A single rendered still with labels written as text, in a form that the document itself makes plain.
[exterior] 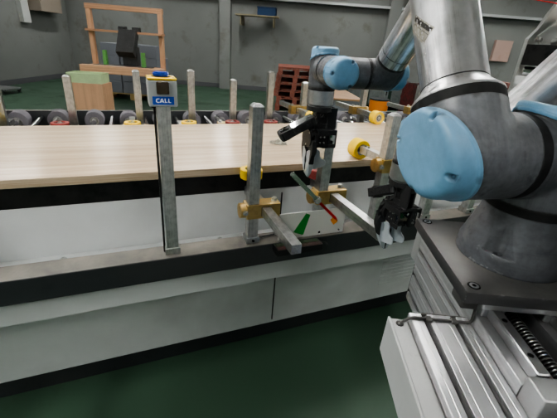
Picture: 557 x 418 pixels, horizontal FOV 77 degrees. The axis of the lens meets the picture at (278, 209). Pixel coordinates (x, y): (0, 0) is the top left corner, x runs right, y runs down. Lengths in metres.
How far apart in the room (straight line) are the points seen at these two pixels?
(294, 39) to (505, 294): 10.60
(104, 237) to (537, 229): 1.21
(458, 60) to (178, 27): 11.10
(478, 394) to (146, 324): 1.31
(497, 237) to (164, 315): 1.29
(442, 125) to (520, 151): 0.10
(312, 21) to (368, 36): 1.60
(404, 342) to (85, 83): 6.37
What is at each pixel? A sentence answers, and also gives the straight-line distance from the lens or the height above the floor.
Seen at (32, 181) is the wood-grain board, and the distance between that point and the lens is 1.29.
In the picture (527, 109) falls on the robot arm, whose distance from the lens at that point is 0.57.
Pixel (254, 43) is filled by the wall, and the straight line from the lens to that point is 11.04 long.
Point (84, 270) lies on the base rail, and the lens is 1.15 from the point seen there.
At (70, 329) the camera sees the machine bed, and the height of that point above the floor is 0.29.
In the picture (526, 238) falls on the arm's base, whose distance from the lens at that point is 0.59.
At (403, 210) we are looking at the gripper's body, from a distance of 0.93.
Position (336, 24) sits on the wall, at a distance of 11.04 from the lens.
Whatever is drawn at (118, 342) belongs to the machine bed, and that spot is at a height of 0.18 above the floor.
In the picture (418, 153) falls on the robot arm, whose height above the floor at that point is 1.20.
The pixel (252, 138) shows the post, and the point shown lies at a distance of 1.06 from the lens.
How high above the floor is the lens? 1.32
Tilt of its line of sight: 25 degrees down
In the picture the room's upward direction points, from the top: 4 degrees clockwise
